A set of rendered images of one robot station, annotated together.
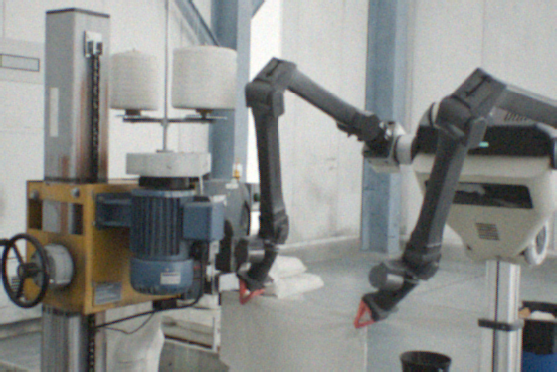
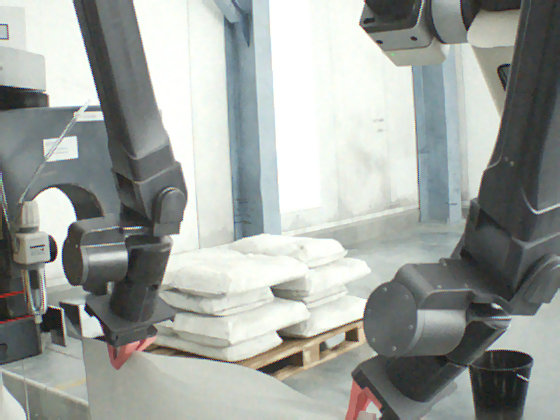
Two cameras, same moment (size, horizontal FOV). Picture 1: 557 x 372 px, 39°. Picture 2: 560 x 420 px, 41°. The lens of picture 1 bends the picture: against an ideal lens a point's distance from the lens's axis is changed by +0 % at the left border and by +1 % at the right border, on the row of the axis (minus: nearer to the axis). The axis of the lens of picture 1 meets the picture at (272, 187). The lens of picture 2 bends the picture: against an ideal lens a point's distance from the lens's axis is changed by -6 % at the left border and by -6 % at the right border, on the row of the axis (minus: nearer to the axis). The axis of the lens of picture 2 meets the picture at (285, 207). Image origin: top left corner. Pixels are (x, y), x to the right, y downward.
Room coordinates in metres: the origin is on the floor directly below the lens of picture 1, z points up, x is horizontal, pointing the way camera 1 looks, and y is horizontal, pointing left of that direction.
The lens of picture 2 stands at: (1.21, -0.21, 1.29)
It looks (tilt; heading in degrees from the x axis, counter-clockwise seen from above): 6 degrees down; 4
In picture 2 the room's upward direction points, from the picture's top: 3 degrees counter-clockwise
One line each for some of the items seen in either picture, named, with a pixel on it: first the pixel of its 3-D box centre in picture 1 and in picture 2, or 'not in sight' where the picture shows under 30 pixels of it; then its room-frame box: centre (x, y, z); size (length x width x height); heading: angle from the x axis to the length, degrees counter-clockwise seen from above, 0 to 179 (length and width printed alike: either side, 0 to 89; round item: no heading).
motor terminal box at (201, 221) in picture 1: (204, 226); not in sight; (1.84, 0.16, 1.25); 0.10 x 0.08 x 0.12; 168
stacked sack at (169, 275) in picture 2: not in sight; (184, 267); (5.34, 0.61, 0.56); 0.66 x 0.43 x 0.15; 140
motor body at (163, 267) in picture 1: (162, 240); not in sight; (1.86, 0.26, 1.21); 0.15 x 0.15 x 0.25
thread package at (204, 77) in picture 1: (204, 80); not in sight; (1.98, 0.18, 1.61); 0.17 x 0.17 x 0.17
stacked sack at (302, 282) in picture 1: (278, 283); (311, 275); (5.60, -0.06, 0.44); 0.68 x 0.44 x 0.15; 143
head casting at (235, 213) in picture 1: (186, 220); (22, 195); (2.32, 0.26, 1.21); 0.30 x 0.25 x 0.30; 53
